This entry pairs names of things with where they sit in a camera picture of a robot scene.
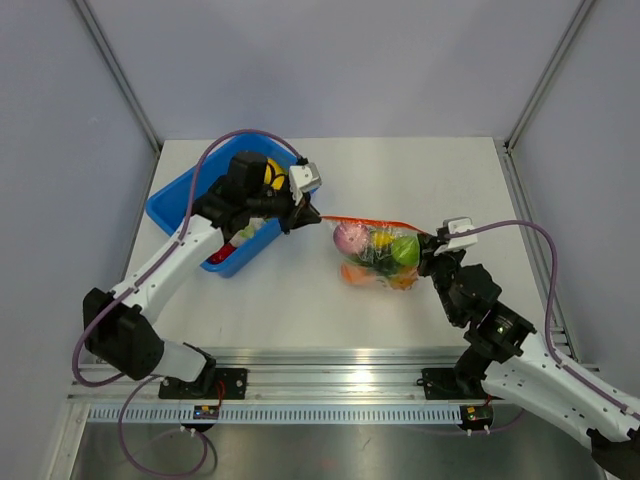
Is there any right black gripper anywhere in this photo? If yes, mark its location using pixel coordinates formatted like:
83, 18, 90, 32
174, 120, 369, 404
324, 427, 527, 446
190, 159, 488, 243
417, 231, 463, 323

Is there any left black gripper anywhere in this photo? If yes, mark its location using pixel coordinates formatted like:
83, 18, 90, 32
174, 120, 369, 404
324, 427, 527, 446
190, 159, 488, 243
246, 182, 321, 235

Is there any green toy apple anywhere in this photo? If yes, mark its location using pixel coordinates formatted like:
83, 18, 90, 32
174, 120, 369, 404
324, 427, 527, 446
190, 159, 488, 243
391, 236, 420, 267

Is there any purple toy onion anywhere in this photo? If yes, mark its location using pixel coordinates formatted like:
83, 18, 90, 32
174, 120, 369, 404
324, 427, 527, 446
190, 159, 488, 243
333, 223, 370, 255

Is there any yellow-green toy mango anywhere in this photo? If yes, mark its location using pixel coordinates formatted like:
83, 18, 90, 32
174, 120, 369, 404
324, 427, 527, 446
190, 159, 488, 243
370, 229, 395, 250

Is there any clear orange-zip bag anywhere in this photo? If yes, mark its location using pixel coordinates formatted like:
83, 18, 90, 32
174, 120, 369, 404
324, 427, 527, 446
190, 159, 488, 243
322, 215, 431, 267

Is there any toy pineapple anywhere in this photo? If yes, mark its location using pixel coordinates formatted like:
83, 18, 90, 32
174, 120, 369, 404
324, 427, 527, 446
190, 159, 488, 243
341, 257, 418, 291

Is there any toy orange persimmon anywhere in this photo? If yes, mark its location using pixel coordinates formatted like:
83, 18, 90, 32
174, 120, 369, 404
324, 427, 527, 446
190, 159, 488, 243
340, 263, 376, 287

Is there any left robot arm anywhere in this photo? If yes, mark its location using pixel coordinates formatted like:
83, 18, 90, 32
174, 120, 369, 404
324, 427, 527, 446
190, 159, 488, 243
77, 151, 321, 398

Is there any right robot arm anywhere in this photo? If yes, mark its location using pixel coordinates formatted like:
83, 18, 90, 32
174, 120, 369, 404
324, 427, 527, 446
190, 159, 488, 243
418, 233, 639, 479

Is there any toy lettuce cabbage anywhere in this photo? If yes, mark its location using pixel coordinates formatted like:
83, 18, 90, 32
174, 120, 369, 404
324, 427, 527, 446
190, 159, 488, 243
230, 217, 266, 248

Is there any yellow toy lemon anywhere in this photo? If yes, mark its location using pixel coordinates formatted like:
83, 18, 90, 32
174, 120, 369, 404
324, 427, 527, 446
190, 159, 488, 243
264, 157, 287, 191

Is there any red toy tomato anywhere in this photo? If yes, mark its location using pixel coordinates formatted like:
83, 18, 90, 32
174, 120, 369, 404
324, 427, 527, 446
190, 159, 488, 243
207, 243, 236, 265

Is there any blue plastic bin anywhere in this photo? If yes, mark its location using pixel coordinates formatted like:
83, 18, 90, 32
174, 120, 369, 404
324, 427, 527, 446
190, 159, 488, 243
146, 129, 309, 278

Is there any right circuit board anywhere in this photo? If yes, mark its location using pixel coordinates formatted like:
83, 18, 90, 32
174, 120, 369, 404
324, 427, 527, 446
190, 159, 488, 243
461, 404, 494, 428

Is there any circuit board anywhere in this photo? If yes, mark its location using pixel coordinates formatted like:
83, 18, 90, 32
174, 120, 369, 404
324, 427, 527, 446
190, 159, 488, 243
193, 405, 220, 420
461, 404, 494, 428

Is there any left circuit board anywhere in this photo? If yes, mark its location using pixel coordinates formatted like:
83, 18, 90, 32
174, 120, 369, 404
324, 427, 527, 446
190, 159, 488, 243
193, 405, 220, 420

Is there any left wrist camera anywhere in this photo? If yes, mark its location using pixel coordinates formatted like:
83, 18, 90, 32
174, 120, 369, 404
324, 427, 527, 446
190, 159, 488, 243
288, 162, 322, 206

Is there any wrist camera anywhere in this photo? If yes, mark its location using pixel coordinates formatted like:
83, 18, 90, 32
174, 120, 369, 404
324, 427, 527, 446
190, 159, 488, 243
288, 162, 322, 206
435, 217, 478, 255

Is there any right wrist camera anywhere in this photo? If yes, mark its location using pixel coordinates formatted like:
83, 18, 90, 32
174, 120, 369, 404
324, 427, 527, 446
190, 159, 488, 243
435, 217, 478, 255

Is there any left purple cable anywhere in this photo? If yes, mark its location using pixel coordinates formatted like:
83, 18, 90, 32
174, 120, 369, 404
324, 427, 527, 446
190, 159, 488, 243
72, 129, 307, 474

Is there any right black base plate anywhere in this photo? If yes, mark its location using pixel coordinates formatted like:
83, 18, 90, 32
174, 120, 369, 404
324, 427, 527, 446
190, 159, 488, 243
415, 367, 487, 400

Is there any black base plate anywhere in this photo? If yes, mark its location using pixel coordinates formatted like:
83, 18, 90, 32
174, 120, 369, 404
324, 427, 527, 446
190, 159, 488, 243
415, 367, 487, 400
158, 367, 249, 400

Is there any aluminium front rail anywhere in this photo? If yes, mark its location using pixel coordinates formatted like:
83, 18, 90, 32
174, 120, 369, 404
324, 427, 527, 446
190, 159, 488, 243
66, 347, 612, 405

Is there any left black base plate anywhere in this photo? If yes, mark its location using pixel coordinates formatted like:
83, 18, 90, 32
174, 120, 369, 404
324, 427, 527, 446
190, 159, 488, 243
158, 367, 249, 400

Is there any white slotted cable duct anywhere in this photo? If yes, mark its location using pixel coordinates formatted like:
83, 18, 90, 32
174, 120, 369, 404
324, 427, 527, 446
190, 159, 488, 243
87, 404, 462, 425

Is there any left aluminium frame post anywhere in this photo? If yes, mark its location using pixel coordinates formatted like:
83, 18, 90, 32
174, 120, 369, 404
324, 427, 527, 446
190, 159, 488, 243
70, 0, 163, 158

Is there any aluminium frame post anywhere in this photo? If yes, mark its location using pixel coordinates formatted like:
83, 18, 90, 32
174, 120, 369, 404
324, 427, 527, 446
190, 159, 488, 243
504, 0, 599, 154
70, 0, 163, 158

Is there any right aluminium frame post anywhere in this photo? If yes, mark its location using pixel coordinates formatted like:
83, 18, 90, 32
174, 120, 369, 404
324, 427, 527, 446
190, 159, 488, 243
504, 0, 599, 154

